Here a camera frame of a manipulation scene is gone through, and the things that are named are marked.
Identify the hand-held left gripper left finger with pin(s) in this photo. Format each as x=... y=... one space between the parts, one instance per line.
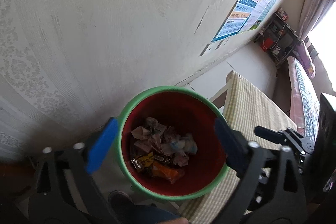
x=101 y=145

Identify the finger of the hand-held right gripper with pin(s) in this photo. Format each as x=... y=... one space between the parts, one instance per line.
x=270 y=134

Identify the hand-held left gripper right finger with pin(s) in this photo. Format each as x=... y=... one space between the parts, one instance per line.
x=228 y=142

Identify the red bin with green rim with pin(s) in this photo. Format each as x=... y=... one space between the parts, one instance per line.
x=168 y=108

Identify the crumpled pink paper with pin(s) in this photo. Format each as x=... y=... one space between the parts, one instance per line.
x=140 y=132

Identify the crumpled blue white wrapper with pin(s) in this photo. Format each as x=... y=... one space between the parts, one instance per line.
x=185 y=145

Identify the bed with checked quilt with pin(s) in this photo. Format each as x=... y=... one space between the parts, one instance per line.
x=302 y=98

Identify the crumpled brown paper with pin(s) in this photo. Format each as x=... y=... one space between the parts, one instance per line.
x=158 y=138

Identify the dark shoe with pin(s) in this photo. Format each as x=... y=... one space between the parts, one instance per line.
x=119 y=201

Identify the orange wrapper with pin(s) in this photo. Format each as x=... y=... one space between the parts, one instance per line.
x=168 y=174

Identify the pink pillow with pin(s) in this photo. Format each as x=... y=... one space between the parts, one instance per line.
x=305 y=58

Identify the red bucket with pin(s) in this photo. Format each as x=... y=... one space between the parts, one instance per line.
x=268 y=44

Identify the window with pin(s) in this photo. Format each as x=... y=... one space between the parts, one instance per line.
x=325 y=50

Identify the dark shelf unit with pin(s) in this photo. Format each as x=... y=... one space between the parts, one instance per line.
x=283 y=37

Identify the curtain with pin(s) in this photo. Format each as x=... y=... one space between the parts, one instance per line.
x=317 y=3

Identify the white chart wall poster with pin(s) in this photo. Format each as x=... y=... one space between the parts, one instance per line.
x=263 y=7

